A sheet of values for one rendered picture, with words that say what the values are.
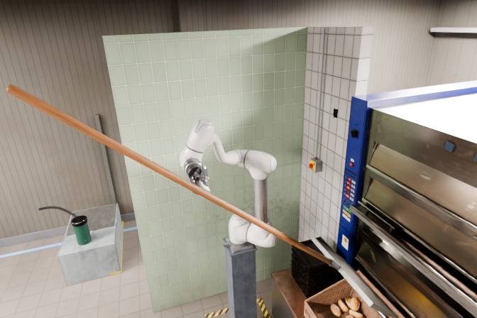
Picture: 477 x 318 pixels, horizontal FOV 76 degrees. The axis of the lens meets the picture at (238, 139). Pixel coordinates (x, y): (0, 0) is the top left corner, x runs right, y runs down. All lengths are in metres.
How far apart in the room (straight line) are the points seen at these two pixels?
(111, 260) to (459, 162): 3.42
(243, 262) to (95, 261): 1.94
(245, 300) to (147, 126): 1.64
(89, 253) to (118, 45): 2.38
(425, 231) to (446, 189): 0.30
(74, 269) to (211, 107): 2.44
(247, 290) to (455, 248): 1.56
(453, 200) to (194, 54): 1.89
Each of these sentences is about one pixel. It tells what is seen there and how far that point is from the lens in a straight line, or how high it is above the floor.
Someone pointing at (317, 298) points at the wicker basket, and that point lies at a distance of 2.64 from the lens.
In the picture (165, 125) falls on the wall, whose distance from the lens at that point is 2.52.
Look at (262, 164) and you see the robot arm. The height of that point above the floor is 1.79.
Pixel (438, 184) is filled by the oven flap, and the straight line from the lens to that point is 1.96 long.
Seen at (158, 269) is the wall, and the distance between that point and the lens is 3.21.
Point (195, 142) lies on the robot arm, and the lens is 1.59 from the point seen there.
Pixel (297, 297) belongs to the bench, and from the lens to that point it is 2.81.
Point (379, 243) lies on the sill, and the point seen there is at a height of 1.18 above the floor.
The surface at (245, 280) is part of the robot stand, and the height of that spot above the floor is 0.71.
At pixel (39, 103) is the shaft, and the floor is 2.43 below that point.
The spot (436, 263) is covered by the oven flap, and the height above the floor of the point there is 1.40.
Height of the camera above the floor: 2.65
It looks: 21 degrees down
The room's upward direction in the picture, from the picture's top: 2 degrees counter-clockwise
